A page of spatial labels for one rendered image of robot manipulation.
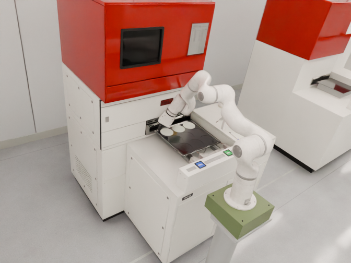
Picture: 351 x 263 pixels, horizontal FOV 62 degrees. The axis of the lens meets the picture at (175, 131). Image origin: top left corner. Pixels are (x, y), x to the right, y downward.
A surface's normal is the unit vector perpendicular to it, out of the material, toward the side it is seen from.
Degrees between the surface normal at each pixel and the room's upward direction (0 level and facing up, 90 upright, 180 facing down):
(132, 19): 90
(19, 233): 0
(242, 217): 4
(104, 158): 90
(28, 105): 90
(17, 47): 90
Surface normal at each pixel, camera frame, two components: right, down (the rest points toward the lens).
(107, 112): 0.60, 0.51
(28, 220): 0.13, -0.83
